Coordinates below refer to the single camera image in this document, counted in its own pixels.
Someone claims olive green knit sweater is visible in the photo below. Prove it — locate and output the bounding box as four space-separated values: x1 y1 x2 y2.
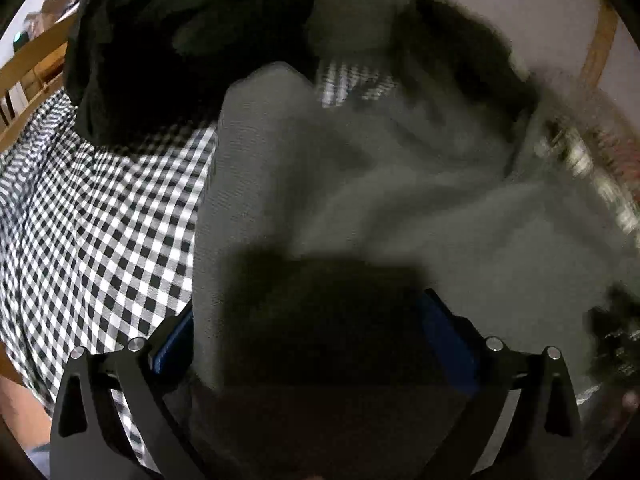
191 0 639 479

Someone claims black white gingham bedsheet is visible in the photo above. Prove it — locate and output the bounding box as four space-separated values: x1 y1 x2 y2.
0 56 402 470

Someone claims green white plaid cloth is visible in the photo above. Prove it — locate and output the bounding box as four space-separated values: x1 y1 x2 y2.
536 117 639 246

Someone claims black garment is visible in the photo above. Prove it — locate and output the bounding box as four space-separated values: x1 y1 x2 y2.
64 0 318 146

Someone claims wooden bed frame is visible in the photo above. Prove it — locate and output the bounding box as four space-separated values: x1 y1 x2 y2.
1 11 76 152

